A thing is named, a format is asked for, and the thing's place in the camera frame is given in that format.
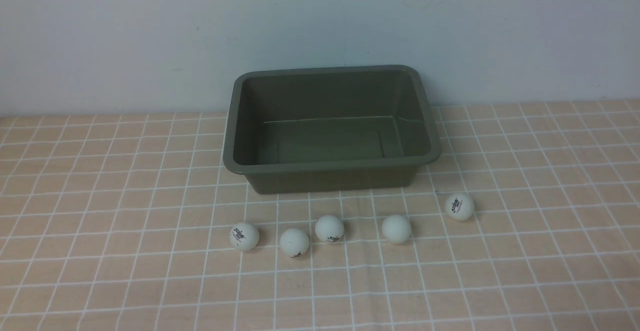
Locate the white ball with logo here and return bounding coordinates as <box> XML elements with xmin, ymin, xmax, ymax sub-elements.
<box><xmin>314</xmin><ymin>215</ymin><xmax>345</xmax><ymax>243</ymax></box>

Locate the peach checkered tablecloth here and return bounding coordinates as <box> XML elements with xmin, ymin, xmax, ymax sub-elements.
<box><xmin>0</xmin><ymin>100</ymin><xmax>640</xmax><ymax>331</ymax></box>

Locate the white ball logo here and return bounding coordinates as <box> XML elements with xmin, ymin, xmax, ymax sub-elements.
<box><xmin>443</xmin><ymin>193</ymin><xmax>475</xmax><ymax>221</ymax></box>

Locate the olive green plastic bin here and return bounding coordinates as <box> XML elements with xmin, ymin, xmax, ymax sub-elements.
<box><xmin>222</xmin><ymin>65</ymin><xmax>442</xmax><ymax>195</ymax></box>

